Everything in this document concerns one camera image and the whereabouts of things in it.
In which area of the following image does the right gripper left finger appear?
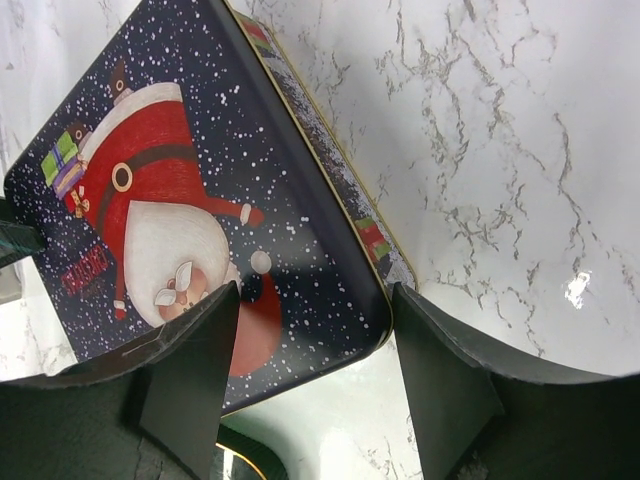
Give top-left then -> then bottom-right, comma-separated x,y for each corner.
1,284 -> 240,479

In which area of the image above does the gold tin lid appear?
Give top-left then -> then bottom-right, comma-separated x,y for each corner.
1,1 -> 392,412

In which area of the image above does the square cookie tin box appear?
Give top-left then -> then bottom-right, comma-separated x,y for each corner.
235,12 -> 416,290

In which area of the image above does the black rectangular tray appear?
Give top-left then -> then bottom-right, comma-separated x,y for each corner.
210,425 -> 289,479

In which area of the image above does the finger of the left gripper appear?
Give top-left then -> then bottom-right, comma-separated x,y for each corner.
0,198 -> 43,268

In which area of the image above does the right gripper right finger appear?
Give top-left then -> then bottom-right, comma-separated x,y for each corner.
392,284 -> 639,479

